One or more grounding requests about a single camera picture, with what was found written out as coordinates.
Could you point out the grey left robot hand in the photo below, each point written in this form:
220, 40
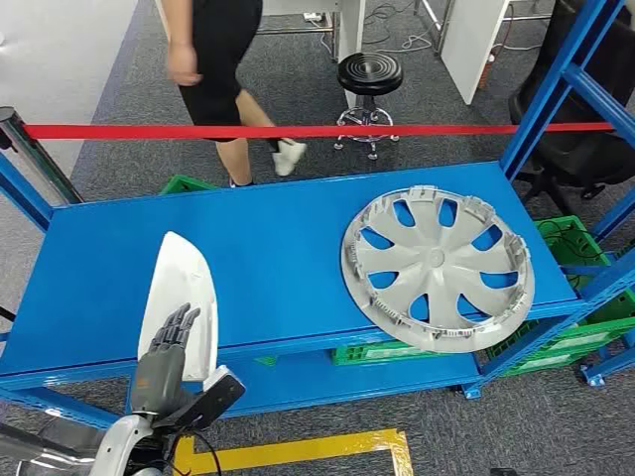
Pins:
158, 381

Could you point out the white glossy plastic car part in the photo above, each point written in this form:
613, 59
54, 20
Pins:
183, 276

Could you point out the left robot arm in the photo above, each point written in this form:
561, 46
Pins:
118, 447

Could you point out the blue metal shelf rack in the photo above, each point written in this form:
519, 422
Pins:
248, 263

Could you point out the black robot body part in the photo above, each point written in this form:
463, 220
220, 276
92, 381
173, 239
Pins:
503, 472

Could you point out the red barrier belt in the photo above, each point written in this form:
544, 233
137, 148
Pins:
317, 131

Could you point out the person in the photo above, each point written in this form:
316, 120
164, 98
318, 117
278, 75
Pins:
218, 52

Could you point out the grey plastic wheel hubcap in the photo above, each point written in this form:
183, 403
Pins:
436, 257

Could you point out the black round stool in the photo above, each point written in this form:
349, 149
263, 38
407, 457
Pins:
369, 72

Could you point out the white desk with leg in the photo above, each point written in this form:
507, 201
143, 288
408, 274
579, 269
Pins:
351, 39

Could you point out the white desk side panel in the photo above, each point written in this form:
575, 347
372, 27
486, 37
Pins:
471, 46

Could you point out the black office chair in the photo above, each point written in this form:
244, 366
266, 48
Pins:
585, 138

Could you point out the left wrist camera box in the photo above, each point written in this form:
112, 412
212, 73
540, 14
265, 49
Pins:
218, 395

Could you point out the chrome stanchion post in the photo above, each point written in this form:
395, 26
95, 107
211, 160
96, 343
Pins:
29, 152

